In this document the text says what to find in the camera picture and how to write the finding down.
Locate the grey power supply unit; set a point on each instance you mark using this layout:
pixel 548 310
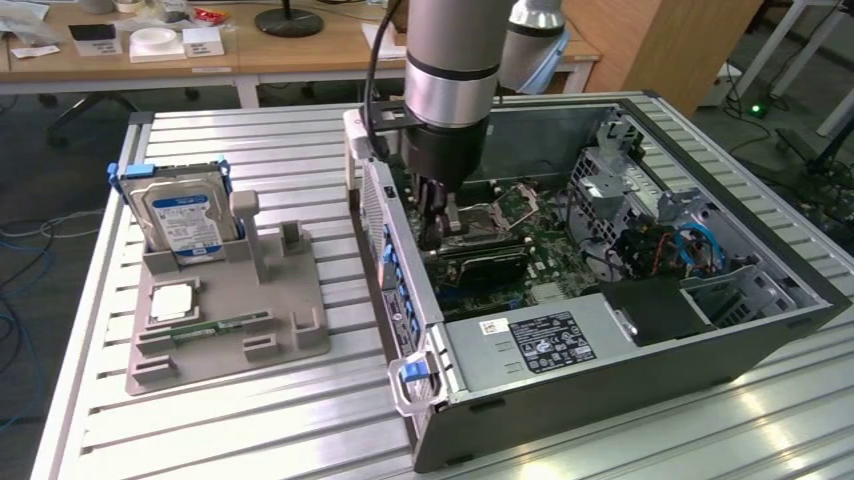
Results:
pixel 480 360

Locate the plain white box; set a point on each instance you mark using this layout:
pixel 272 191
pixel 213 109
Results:
pixel 201 44

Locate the low metal disk bay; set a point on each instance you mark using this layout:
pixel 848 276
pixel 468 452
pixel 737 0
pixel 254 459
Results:
pixel 733 300

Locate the device with green light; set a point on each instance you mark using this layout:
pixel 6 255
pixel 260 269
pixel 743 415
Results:
pixel 755 109

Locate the beige card retention latch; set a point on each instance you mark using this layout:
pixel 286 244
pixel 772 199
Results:
pixel 350 165

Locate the silver CPU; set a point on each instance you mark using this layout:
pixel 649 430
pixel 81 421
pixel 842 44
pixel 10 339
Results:
pixel 172 302

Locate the white paper card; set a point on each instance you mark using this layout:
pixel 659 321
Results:
pixel 33 51

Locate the small silver heatsink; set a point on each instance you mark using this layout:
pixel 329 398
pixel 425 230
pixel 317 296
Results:
pixel 549 294

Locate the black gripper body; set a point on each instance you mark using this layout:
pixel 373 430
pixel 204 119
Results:
pixel 443 150

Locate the green RAM stick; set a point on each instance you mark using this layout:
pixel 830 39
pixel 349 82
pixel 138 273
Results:
pixel 213 327

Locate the hard disk with blue label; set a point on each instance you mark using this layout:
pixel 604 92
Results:
pixel 180 220

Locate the stack of papers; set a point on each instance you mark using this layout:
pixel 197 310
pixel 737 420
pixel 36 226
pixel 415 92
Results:
pixel 393 47

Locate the white table frame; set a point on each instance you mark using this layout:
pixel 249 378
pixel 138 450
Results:
pixel 834 117

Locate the graphics card with black fan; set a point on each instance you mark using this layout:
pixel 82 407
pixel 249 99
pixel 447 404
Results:
pixel 489 270

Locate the clear plastic bag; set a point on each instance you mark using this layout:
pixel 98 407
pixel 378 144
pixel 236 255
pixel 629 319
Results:
pixel 20 17

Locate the wooden cabinet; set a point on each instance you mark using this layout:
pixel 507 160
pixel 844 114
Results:
pixel 667 50

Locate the white box with black top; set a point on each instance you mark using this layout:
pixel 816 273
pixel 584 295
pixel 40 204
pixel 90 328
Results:
pixel 94 40

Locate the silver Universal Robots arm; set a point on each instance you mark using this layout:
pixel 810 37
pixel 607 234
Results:
pixel 453 50

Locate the black round lamp base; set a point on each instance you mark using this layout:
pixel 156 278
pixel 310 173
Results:
pixel 288 24

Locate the green motherboard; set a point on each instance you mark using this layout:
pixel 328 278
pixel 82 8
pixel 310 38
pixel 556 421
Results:
pixel 553 260

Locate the black stand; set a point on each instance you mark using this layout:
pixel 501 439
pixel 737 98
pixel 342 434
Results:
pixel 793 142

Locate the CPU socket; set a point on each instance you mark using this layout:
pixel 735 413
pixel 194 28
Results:
pixel 483 222

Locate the grey cup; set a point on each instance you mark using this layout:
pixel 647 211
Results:
pixel 97 6

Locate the blue disk carrier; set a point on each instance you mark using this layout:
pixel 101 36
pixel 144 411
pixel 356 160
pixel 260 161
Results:
pixel 136 171

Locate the grey parts rack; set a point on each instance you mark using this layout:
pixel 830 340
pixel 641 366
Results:
pixel 226 370

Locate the wooden desk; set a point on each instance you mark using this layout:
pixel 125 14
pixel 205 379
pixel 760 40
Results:
pixel 300 55

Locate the RAM stick with white labels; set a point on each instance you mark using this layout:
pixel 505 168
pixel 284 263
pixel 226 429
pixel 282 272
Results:
pixel 493 247

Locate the tall metal disk bay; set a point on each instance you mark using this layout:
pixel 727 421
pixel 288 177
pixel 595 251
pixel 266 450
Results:
pixel 603 192

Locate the small red items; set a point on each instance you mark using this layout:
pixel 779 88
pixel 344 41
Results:
pixel 208 16

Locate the metal socket cover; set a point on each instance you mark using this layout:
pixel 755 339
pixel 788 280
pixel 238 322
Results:
pixel 516 202

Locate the black open PC case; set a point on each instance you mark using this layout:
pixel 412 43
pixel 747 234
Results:
pixel 600 415

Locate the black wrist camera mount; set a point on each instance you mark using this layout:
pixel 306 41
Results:
pixel 389 116

